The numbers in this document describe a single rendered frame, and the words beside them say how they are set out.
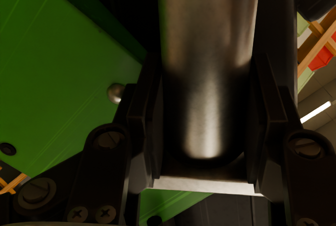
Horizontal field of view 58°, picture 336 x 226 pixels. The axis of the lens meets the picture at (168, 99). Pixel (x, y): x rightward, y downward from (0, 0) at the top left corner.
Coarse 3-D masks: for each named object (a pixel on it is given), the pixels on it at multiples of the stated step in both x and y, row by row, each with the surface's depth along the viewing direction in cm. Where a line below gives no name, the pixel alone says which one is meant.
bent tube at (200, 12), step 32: (160, 0) 9; (192, 0) 8; (224, 0) 8; (256, 0) 9; (160, 32) 9; (192, 32) 8; (224, 32) 8; (192, 64) 9; (224, 64) 9; (192, 96) 10; (224, 96) 9; (192, 128) 10; (224, 128) 10; (192, 160) 11; (224, 160) 11; (224, 192) 11
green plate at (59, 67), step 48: (0, 0) 12; (48, 0) 12; (96, 0) 16; (0, 48) 14; (48, 48) 13; (96, 48) 13; (0, 96) 15; (48, 96) 15; (96, 96) 15; (0, 144) 17; (48, 144) 17; (144, 192) 18; (192, 192) 18
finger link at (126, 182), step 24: (96, 144) 8; (120, 144) 8; (96, 168) 7; (120, 168) 7; (72, 192) 7; (96, 192) 7; (120, 192) 7; (72, 216) 6; (96, 216) 6; (120, 216) 6
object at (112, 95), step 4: (116, 84) 14; (108, 88) 14; (112, 88) 14; (116, 88) 14; (120, 88) 14; (108, 92) 14; (112, 92) 14; (116, 92) 14; (120, 92) 14; (108, 96) 14; (112, 96) 14; (116, 96) 14; (120, 96) 14; (112, 100) 14; (116, 100) 14
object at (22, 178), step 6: (0, 168) 519; (24, 174) 532; (0, 180) 502; (18, 180) 518; (24, 180) 532; (6, 186) 498; (12, 186) 510; (18, 186) 527; (0, 192) 486; (12, 192) 503
